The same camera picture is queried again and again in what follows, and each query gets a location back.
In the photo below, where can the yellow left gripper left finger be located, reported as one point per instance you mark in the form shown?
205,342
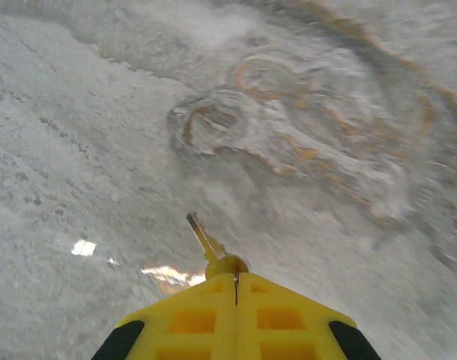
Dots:
190,322

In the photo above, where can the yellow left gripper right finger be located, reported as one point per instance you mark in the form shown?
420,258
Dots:
280,322

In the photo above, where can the brass key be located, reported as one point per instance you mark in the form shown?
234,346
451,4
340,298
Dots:
203,236

